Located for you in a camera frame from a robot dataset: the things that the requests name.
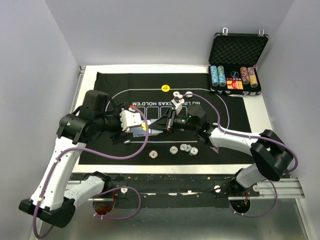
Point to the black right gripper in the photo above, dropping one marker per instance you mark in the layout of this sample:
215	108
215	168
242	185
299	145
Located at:
166	122

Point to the aluminium mounting rail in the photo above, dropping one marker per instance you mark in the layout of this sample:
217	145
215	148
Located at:
175	185

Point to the blue white chip stack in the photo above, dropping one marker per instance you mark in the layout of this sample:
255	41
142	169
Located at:
193	151

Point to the purple tan chip row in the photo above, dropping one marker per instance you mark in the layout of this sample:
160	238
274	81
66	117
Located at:
252	77

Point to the green chip row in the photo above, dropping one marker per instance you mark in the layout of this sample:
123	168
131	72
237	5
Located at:
221	76

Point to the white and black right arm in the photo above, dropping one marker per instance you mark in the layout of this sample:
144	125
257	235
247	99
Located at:
270	156

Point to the red brown chip row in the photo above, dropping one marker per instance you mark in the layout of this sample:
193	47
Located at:
244	75

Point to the black poker table mat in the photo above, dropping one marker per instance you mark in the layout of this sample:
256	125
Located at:
143	90

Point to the yellow round dealer button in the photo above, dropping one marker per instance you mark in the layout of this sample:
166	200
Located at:
165	88

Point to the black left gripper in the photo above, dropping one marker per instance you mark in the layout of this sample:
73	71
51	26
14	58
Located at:
118	139

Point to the red white chip near edge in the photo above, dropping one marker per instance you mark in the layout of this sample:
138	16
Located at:
153	154

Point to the red triangular dealer marker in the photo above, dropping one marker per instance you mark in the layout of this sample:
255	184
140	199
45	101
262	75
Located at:
216	149

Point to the blue back card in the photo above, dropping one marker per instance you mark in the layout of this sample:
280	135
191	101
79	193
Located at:
153	132

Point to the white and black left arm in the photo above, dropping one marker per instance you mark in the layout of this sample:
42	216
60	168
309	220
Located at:
52	202

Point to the black aluminium poker chip case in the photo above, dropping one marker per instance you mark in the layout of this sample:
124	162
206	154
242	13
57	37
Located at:
233	51

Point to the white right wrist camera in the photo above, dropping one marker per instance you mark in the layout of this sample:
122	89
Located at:
178	102

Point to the blue playing card deck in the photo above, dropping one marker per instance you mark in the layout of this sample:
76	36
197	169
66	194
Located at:
140	131

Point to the red orange card box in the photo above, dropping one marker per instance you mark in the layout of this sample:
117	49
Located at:
234	83

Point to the light blue chip row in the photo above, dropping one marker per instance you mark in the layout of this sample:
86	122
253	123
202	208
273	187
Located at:
214	76

